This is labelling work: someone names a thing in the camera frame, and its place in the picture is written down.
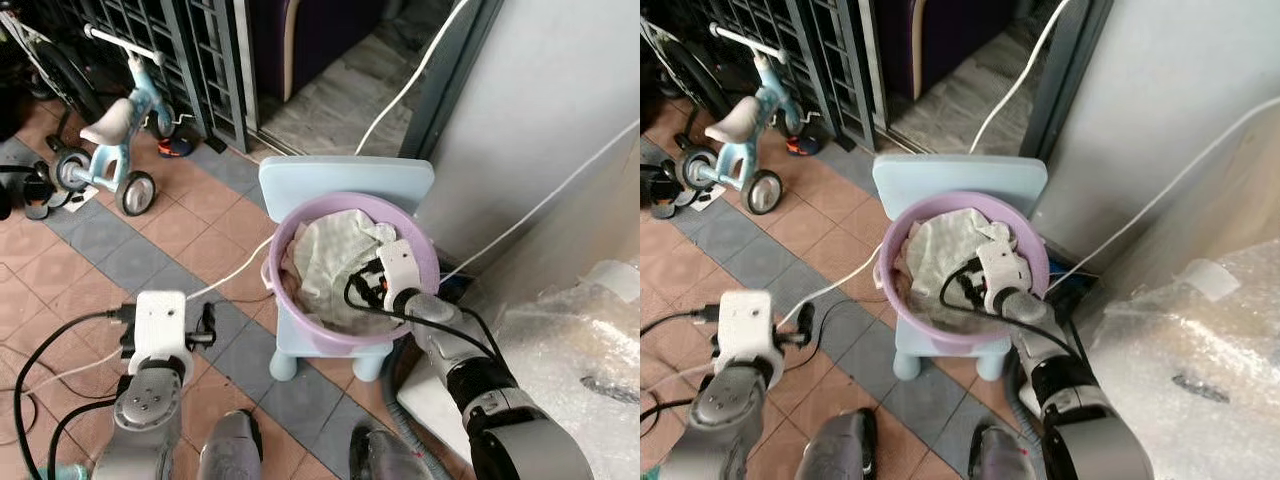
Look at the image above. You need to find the grey corrugated drain hose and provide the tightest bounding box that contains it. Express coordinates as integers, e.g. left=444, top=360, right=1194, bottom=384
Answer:
left=384, top=338, right=448, bottom=480
left=1004, top=378, right=1048, bottom=473

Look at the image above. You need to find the robot leg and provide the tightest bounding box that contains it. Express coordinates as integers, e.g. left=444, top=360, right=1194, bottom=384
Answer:
left=964, top=421, right=1042, bottom=480
left=197, top=409, right=265, bottom=480
left=794, top=407, right=880, bottom=480
left=347, top=424, right=427, bottom=480

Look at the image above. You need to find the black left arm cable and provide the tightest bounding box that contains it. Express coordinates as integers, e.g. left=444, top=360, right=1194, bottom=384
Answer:
left=640, top=306, right=723, bottom=421
left=12, top=307, right=133, bottom=480

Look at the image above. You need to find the robot left leg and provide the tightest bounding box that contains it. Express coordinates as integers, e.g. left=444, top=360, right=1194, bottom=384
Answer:
left=794, top=407, right=880, bottom=480
left=197, top=409, right=265, bottom=480

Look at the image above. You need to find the bubble wrapped washing machine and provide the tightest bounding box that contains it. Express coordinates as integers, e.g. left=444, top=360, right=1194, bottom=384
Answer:
left=1083, top=238, right=1280, bottom=480
left=488, top=260, right=641, bottom=480

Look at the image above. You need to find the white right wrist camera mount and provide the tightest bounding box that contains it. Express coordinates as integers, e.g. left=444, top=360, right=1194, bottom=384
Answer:
left=975, top=243, right=1032, bottom=313
left=379, top=239, right=432, bottom=309

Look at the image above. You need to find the white crumpled cloth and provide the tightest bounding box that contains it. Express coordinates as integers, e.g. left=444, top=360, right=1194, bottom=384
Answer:
left=897, top=206, right=1013, bottom=334
left=285, top=208, right=401, bottom=334

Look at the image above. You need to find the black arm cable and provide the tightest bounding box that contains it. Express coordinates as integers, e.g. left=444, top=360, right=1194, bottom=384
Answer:
left=937, top=257, right=1089, bottom=363
left=12, top=307, right=133, bottom=480
left=640, top=306, right=723, bottom=421
left=343, top=260, right=507, bottom=367

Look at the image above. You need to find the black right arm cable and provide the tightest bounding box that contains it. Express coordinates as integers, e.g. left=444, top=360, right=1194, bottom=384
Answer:
left=937, top=257, right=1089, bottom=363
left=343, top=260, right=507, bottom=367

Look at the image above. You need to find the grey metal folding gate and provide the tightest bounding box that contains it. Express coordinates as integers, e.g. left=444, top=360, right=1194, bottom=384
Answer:
left=700, top=0, right=881, bottom=153
left=72, top=0, right=253, bottom=154

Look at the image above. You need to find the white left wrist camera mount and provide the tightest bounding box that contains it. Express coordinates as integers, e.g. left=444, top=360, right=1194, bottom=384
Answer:
left=714, top=290, right=778, bottom=387
left=130, top=290, right=192, bottom=377

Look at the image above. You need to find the white cable on floor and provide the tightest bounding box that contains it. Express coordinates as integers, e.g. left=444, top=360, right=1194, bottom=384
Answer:
left=775, top=245, right=884, bottom=328
left=184, top=236, right=274, bottom=302

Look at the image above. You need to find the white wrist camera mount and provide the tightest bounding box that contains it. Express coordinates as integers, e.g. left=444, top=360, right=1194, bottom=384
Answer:
left=975, top=243, right=1032, bottom=313
left=130, top=290, right=192, bottom=377
left=379, top=239, right=432, bottom=309
left=714, top=290, right=778, bottom=387

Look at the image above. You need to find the white cable along wall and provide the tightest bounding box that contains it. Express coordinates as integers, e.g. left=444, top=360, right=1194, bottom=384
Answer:
left=1045, top=95, right=1280, bottom=293
left=438, top=120, right=641, bottom=285

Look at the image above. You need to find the light blue kids tricycle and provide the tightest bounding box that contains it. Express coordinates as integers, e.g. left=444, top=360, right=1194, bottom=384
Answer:
left=45, top=24, right=193, bottom=218
left=673, top=22, right=817, bottom=217

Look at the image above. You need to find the white cable through doorway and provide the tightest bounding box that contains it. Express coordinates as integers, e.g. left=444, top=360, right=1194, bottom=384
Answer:
left=354, top=0, right=472, bottom=157
left=967, top=0, right=1072, bottom=155

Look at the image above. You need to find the white tape patch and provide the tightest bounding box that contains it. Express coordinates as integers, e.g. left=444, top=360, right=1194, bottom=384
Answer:
left=590, top=261, right=641, bottom=303
left=1189, top=257, right=1243, bottom=303

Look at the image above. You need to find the black bicycle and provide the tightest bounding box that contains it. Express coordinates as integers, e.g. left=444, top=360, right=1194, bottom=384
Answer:
left=640, top=8, right=731, bottom=131
left=0, top=8, right=103, bottom=136

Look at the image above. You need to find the robot right leg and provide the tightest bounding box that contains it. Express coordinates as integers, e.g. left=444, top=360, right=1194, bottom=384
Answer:
left=964, top=421, right=1042, bottom=480
left=347, top=424, right=427, bottom=480

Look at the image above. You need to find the dark purple armchair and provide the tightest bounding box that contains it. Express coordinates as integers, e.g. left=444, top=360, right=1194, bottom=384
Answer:
left=880, top=0, right=1021, bottom=101
left=245, top=0, right=393, bottom=103

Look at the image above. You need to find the purple plastic wash basin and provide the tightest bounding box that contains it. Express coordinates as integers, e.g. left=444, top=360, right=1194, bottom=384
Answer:
left=264, top=191, right=442, bottom=352
left=879, top=190, right=1052, bottom=353

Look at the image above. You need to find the light blue plastic stool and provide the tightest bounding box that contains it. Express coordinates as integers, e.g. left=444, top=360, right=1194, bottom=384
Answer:
left=871, top=152, right=1050, bottom=383
left=257, top=154, right=437, bottom=384

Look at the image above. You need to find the dark grey door frame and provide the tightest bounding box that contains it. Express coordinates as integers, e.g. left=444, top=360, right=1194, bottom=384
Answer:
left=1018, top=0, right=1116, bottom=159
left=404, top=0, right=507, bottom=161

